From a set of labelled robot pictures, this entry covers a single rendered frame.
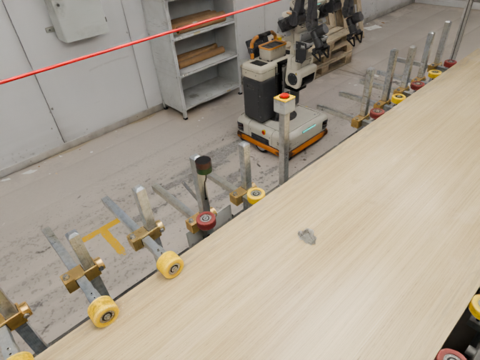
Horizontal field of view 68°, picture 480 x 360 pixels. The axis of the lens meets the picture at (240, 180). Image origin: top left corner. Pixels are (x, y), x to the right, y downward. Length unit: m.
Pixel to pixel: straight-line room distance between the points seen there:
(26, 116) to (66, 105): 0.37
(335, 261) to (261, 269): 0.26
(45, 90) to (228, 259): 2.94
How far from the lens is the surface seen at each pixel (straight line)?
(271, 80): 3.23
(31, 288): 2.81
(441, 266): 1.41
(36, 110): 3.91
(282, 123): 1.67
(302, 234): 1.37
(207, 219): 1.46
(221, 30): 4.59
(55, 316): 2.58
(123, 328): 1.24
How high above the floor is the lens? 1.91
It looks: 38 degrees down
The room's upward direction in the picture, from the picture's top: 5 degrees counter-clockwise
